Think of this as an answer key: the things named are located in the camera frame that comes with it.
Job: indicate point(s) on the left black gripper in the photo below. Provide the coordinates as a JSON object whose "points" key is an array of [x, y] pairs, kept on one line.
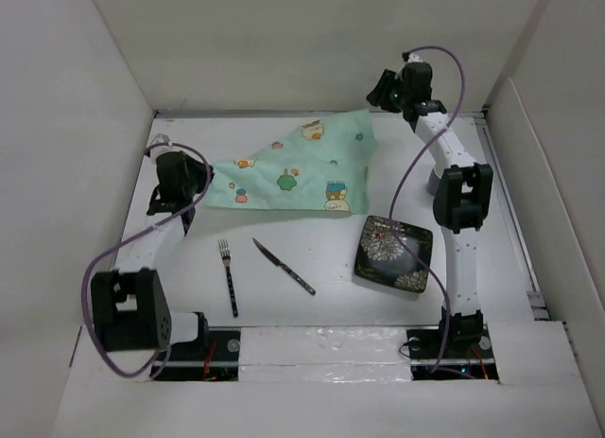
{"points": [[199, 167]]}

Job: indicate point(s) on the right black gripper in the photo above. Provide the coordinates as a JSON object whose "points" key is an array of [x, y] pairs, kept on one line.
{"points": [[378, 95]]}

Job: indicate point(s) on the green cartoon print cloth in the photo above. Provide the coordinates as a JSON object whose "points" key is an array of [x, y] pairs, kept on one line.
{"points": [[322, 165]]}

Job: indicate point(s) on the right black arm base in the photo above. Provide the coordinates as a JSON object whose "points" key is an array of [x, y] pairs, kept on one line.
{"points": [[460, 360]]}

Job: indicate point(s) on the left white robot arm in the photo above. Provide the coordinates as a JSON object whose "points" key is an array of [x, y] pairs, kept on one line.
{"points": [[130, 310]]}

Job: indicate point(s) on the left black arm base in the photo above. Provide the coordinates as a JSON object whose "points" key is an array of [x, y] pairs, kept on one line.
{"points": [[214, 361]]}

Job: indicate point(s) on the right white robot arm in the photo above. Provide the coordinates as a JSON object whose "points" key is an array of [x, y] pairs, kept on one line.
{"points": [[463, 192]]}

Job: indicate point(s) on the purple ceramic mug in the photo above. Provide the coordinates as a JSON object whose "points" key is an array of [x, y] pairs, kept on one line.
{"points": [[434, 180]]}

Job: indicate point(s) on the black floral square plate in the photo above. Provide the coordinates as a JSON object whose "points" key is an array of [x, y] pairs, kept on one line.
{"points": [[394, 254]]}

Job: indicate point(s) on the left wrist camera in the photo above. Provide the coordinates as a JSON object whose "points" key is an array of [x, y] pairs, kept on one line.
{"points": [[159, 144]]}

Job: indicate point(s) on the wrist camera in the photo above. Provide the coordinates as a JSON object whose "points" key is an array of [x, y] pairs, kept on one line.
{"points": [[411, 57], [159, 144]]}

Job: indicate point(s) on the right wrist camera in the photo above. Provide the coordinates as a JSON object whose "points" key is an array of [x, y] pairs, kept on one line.
{"points": [[411, 57]]}

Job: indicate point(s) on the metal fork patterned handle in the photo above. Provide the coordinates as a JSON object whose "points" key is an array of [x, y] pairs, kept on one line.
{"points": [[225, 254]]}

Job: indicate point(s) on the steak knife patterned handle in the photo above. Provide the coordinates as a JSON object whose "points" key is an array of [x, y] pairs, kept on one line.
{"points": [[281, 265]]}

